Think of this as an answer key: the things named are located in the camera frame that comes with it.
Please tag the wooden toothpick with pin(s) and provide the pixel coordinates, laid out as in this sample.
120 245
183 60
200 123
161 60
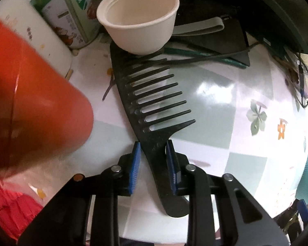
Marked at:
69 73

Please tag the white paper bowl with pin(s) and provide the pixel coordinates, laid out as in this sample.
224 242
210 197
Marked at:
138 35

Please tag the orange plastic cup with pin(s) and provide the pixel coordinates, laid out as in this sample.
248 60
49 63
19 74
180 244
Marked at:
41 102

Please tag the white printed container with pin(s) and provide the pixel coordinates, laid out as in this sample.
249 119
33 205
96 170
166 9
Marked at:
41 41

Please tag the floral plastic tablecloth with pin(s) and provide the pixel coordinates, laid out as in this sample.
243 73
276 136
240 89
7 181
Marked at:
220 138

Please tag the red cloth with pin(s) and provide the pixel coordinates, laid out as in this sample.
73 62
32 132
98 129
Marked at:
10 207

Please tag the dark thin stem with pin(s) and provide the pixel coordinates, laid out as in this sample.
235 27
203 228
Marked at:
108 87

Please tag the green pen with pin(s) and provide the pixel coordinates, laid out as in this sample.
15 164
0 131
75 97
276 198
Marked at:
220 59

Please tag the black pouch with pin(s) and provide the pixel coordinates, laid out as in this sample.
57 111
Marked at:
213 43

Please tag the green and white can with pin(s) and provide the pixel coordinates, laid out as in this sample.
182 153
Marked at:
77 12

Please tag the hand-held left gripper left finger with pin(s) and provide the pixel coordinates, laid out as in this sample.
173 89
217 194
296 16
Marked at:
133 169

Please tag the black wide-tooth comb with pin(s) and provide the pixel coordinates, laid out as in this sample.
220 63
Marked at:
143 123

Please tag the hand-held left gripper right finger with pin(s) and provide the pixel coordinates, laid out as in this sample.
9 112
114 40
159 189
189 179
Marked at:
170 169

